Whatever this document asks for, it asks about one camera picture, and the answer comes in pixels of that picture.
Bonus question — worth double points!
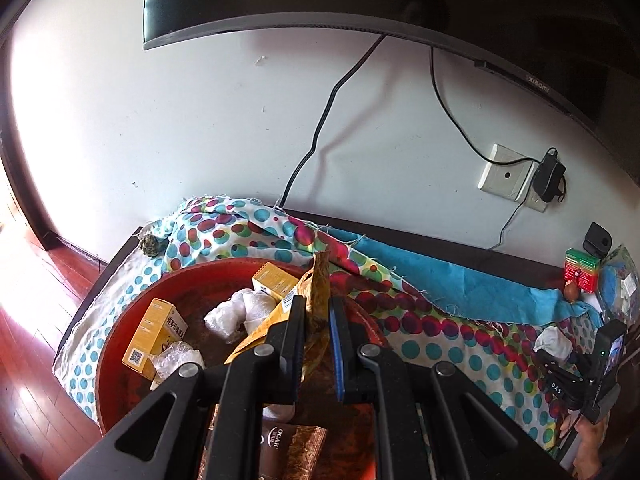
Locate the thin black adapter cable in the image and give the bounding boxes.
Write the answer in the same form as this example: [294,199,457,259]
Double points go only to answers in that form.
[487,200,526,252]

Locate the green and red box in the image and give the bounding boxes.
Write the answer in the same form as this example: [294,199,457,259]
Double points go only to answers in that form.
[564,247,601,293]

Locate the polka dot cloth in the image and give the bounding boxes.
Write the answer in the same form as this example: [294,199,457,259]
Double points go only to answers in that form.
[54,195,606,448]

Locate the brown snack packet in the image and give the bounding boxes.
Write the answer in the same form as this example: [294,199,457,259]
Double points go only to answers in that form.
[200,402,328,480]

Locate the person's right hand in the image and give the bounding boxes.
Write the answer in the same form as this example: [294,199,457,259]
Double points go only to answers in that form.
[559,407,608,478]

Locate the white wall power outlet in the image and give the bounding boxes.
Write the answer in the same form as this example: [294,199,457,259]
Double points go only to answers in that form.
[520,187,551,213]

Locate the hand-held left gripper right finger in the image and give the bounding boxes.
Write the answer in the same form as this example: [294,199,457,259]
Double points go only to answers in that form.
[327,296,573,480]

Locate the thin black television cable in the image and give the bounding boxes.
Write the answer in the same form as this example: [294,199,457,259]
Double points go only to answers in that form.
[429,45,538,166]

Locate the yellow foil packet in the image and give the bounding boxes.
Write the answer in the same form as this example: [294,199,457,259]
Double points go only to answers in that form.
[222,250,333,386]

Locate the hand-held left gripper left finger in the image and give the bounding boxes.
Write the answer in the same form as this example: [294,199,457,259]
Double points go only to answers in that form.
[57,295,307,480]

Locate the black power adapter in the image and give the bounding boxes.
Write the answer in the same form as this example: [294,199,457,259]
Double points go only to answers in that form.
[531,147,568,206]

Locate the thick black cable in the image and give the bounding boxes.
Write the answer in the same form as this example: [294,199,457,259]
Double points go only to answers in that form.
[275,35,386,211]

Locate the black webcam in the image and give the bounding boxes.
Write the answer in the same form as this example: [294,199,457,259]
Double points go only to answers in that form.
[584,222,613,261]

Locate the white wall aerial socket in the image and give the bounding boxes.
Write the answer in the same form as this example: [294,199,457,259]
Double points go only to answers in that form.
[477,143,541,201]

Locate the clear bag with blue item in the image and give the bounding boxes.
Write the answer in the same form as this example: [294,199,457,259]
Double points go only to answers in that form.
[597,244,640,326]

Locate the clear plastic bag white contents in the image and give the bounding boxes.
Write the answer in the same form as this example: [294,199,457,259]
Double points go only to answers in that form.
[203,287,278,345]

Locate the yellow cartoon medicine box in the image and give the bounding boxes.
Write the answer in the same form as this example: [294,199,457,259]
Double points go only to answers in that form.
[251,261,301,306]
[122,298,190,380]

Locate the plain blue cloth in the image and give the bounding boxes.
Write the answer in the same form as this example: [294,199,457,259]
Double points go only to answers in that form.
[330,227,601,333]

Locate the round red worn tray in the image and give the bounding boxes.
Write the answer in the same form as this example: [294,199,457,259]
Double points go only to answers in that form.
[95,257,396,480]

